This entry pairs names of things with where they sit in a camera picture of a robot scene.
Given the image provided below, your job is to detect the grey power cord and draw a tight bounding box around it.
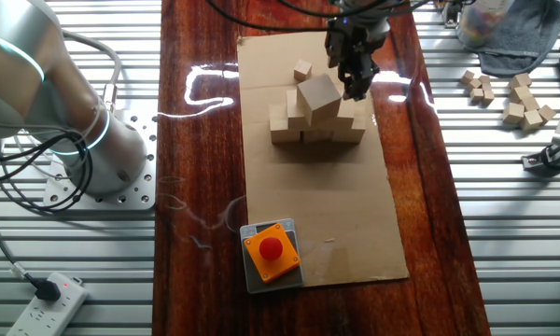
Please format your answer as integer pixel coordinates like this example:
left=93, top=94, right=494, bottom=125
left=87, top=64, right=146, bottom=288
left=0, top=153, right=41, bottom=286

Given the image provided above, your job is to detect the black cable bundle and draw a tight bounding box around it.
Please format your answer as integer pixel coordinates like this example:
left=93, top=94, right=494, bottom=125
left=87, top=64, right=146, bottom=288
left=0, top=129, right=97, bottom=214

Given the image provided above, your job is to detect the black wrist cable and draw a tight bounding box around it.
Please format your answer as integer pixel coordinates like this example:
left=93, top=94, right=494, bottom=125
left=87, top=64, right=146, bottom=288
left=204, top=0, right=433, bottom=34

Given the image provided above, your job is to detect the jar with colourful contents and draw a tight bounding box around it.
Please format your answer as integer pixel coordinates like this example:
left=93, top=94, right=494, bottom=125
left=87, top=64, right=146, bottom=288
left=455, top=0, right=514, bottom=49

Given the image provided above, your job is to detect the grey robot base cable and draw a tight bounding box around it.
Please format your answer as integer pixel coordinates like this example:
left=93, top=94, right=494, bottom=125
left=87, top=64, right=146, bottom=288
left=60, top=28, right=123, bottom=114

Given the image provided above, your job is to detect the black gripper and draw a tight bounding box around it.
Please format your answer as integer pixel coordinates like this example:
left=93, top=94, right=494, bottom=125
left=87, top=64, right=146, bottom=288
left=325, top=17, right=391, bottom=103

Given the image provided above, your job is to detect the reddish wood grain board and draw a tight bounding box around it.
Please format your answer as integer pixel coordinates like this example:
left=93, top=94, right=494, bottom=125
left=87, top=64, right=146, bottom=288
left=151, top=0, right=492, bottom=336

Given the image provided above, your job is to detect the orange emergency stop button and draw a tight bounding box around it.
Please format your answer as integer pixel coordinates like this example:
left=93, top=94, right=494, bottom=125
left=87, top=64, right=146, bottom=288
left=243, top=222, right=301, bottom=285

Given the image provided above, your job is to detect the brown cardboard sheet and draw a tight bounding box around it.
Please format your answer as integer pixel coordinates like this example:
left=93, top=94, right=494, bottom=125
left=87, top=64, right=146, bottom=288
left=236, top=28, right=411, bottom=288

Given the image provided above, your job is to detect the black power plug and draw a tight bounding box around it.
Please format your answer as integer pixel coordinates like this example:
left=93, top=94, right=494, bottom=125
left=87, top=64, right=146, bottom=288
left=34, top=278, right=63, bottom=302

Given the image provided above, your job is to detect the metal camera stand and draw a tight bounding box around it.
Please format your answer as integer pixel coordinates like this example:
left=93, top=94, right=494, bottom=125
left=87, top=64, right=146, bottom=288
left=521, top=138, right=560, bottom=177

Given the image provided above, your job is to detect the silver robot mounting plate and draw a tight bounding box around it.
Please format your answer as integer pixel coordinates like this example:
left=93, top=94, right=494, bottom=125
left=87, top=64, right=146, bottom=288
left=41, top=99, right=159, bottom=212

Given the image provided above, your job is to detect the white power strip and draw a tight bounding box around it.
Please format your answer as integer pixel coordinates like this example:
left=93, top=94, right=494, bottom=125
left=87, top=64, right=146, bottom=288
left=7, top=272, right=91, bottom=336

